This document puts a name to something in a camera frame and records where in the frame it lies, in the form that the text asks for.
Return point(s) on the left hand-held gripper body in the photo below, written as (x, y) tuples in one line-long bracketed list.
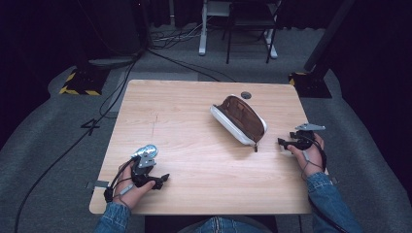
[(141, 173)]

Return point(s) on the shiny silver blue packet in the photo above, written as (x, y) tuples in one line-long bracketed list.
[(146, 150)]

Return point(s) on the white desk frame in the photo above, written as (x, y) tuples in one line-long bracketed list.
[(204, 29)]

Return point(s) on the black metal chair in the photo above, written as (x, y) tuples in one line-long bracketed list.
[(249, 22)]

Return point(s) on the person's right hand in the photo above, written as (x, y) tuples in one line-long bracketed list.
[(311, 158)]

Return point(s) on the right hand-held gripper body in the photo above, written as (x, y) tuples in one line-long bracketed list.
[(304, 138)]

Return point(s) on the person's legs in jeans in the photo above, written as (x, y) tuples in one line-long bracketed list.
[(226, 225)]

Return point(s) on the white and brown pencil case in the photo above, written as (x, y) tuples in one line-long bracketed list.
[(240, 120)]

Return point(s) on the grey table edge bracket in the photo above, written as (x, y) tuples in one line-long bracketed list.
[(96, 184), (333, 180)]

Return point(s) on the black stand base striped edge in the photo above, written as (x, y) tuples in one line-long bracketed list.
[(82, 81), (309, 84)]

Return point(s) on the person's left hand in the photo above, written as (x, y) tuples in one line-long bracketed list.
[(132, 192)]

